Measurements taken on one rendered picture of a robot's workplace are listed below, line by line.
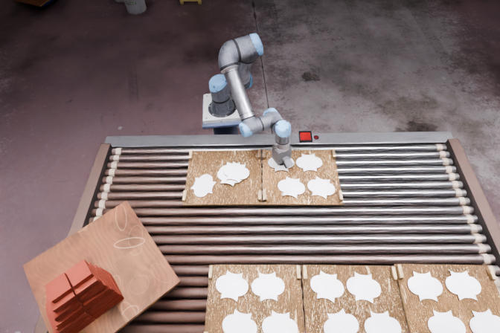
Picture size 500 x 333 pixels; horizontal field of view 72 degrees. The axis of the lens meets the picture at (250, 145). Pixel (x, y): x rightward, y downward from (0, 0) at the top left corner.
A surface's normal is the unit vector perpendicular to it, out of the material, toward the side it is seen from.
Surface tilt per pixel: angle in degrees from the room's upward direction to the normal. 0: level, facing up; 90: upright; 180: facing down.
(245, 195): 0
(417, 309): 0
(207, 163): 0
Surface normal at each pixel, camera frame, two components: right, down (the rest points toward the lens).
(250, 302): -0.04, -0.62
